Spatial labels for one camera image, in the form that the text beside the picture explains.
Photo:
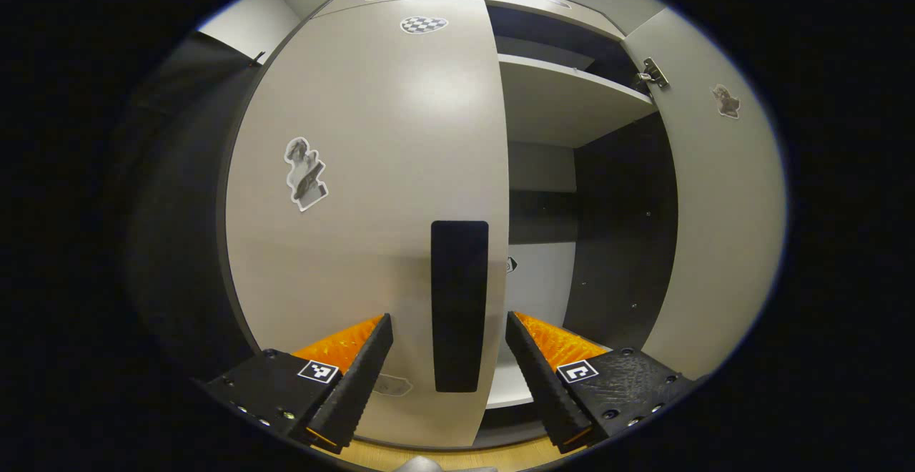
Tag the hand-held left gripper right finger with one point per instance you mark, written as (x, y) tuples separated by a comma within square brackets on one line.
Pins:
[(543, 386)]

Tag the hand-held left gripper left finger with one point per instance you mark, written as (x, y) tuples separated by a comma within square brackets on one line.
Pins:
[(364, 379)]

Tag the grey double-door shoe cabinet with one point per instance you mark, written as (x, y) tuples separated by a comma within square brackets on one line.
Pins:
[(622, 243)]

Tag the grey door with checkered sticker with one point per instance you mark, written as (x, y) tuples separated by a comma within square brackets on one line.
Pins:
[(372, 171)]

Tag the grey door with square stickers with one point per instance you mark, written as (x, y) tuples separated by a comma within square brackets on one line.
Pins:
[(722, 243)]

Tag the grey cabinet bottom board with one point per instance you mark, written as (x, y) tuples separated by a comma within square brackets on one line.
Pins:
[(509, 386)]

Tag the grey cabinet shelf board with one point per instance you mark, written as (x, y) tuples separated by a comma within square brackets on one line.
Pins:
[(565, 100)]

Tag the metal door hinge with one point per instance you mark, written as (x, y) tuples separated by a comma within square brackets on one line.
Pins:
[(654, 73)]

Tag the small cloth clip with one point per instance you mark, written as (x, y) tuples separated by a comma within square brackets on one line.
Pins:
[(257, 57)]

